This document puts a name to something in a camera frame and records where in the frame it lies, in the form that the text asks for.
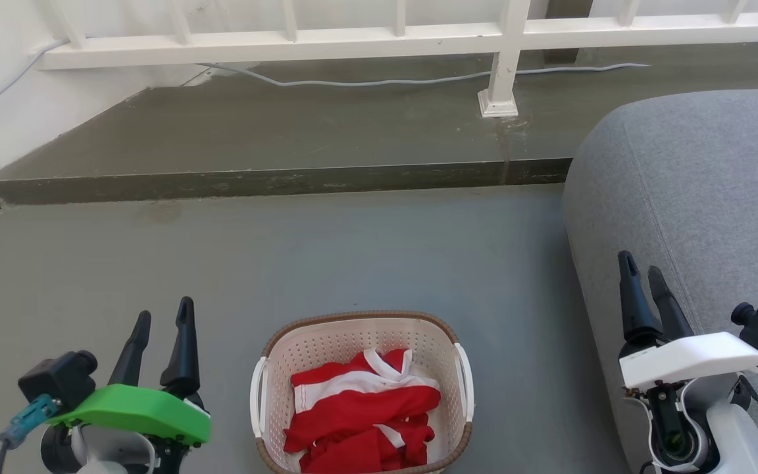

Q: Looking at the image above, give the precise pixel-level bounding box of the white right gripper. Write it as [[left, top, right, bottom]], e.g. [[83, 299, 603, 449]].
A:
[[618, 251, 758, 392]]

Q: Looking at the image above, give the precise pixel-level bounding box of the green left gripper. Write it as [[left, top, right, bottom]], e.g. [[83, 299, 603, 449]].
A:
[[47, 296, 213, 474]]

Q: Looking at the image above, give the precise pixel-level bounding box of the red and white garment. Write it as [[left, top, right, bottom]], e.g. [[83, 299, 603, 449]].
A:
[[283, 348, 443, 474]]

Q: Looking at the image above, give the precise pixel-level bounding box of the grey fabric sofa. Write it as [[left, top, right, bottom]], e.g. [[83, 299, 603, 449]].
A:
[[561, 88, 758, 474]]

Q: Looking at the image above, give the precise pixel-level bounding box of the cream perforated laundry basket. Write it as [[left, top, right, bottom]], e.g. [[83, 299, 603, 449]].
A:
[[249, 311, 476, 474]]

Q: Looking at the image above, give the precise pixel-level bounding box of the white railing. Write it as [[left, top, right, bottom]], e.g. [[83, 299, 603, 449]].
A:
[[36, 0, 758, 119]]

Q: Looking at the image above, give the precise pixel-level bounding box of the black left cable teal plug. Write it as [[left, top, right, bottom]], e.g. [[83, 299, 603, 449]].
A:
[[0, 394, 61, 474]]

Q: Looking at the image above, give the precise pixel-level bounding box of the grey cable on wall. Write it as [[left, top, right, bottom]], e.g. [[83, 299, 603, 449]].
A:
[[0, 39, 72, 124]]

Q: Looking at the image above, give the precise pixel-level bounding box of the grey cable on floor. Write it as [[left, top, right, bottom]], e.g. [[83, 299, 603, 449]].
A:
[[198, 62, 651, 88]]

